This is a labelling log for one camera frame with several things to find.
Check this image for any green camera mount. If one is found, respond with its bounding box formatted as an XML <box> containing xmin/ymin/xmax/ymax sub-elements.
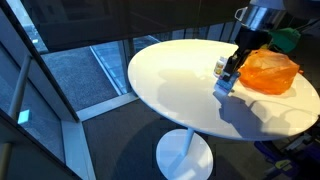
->
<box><xmin>268</xmin><ymin>27</ymin><xmax>302</xmax><ymax>55</ymax></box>

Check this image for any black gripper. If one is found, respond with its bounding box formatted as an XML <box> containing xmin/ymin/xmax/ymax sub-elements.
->
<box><xmin>220</xmin><ymin>25</ymin><xmax>274</xmax><ymax>84</ymax></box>

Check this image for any grey metal window handrail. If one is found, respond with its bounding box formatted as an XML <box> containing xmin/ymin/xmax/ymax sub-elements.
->
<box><xmin>0</xmin><ymin>54</ymin><xmax>33</xmax><ymax>180</ymax></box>

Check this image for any orange plastic bag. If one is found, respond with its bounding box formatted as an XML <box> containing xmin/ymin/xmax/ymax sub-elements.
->
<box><xmin>237</xmin><ymin>48</ymin><xmax>302</xmax><ymax>96</ymax></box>

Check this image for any blue mentos container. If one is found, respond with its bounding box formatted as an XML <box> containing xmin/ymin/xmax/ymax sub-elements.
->
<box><xmin>214</xmin><ymin>70</ymin><xmax>242</xmax><ymax>97</ymax></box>

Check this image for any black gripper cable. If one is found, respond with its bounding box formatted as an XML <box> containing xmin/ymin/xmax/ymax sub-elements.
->
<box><xmin>292</xmin><ymin>17</ymin><xmax>320</xmax><ymax>36</ymax></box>

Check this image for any white round table base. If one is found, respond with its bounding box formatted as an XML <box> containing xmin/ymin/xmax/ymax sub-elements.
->
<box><xmin>155</xmin><ymin>128</ymin><xmax>215</xmax><ymax>180</ymax></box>

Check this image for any short white bottle orange label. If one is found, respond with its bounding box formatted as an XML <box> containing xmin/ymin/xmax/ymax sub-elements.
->
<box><xmin>213</xmin><ymin>56</ymin><xmax>228</xmax><ymax>79</ymax></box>

